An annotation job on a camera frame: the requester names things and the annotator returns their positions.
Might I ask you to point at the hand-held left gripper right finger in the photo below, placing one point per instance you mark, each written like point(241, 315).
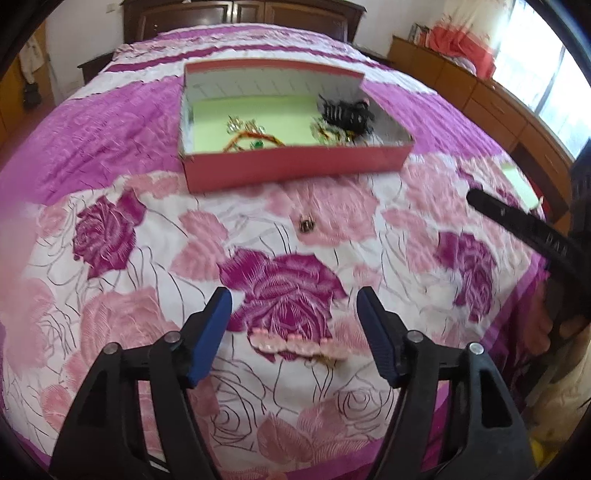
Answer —
point(376, 341)

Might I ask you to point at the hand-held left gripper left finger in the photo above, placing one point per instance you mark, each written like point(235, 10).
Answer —
point(210, 341)

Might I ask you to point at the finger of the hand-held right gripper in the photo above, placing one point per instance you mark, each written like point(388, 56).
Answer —
point(517, 214)

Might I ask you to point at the pink beaded hair clip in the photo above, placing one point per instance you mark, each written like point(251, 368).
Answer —
point(295, 346)

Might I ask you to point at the red cardboard box green lining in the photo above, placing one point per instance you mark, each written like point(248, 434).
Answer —
point(295, 168)

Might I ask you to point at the person's right hand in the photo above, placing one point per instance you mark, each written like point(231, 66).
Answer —
point(540, 327)

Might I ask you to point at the light green paper sheet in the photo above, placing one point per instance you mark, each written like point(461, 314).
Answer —
point(521, 184)

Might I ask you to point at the brown wooden cabinet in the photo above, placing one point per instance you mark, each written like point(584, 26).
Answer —
point(485, 97)

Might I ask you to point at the small dark gold earring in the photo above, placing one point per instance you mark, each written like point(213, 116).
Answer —
point(306, 225)

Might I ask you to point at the bright window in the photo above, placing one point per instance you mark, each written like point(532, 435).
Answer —
point(531, 55)

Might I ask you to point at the red pink cloth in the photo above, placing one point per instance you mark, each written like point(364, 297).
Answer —
point(461, 41)

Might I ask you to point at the black feather hair clip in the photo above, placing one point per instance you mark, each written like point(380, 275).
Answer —
point(346, 113)

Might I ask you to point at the row of books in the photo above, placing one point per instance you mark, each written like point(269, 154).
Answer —
point(418, 32)

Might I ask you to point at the pink floral bedspread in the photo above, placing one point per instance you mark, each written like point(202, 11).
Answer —
point(138, 138)

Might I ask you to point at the dark wooden nightstand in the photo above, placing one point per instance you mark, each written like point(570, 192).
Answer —
point(94, 67)

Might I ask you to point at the dark wooden headboard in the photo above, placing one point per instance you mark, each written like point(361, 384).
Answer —
point(244, 14)

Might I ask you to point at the hanging pale garment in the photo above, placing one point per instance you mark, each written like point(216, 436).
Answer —
point(31, 62)

